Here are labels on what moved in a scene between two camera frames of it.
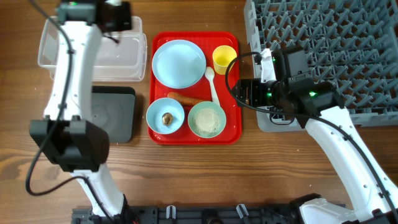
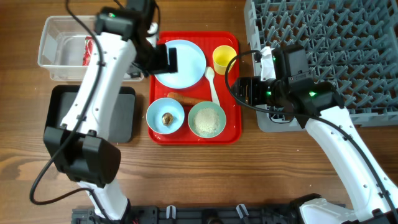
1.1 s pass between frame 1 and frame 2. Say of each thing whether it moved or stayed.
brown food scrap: stayed
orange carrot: stayed
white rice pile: stayed
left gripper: moved
